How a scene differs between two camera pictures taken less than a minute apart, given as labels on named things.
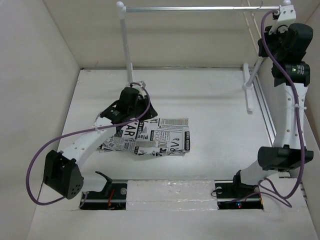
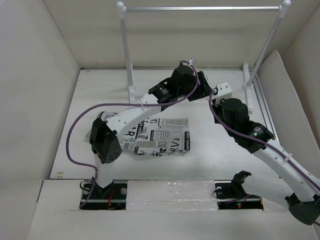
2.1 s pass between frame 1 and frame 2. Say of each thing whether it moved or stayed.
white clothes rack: stayed
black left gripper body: moved
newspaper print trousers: stayed
